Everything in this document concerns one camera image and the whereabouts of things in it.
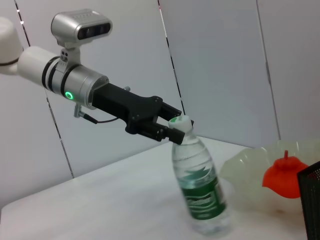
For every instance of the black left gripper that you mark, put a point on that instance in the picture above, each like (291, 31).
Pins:
(120, 102)

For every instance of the water bottle with green label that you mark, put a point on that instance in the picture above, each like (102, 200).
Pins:
(200, 187)

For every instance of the orange fruit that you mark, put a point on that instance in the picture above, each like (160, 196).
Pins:
(282, 180)

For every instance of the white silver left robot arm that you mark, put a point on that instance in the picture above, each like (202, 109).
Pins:
(32, 65)

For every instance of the green glass fruit plate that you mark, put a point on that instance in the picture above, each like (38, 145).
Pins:
(245, 175)

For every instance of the black mesh pen holder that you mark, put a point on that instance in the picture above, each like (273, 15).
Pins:
(312, 200)

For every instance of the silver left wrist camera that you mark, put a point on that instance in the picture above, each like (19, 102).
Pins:
(75, 25)

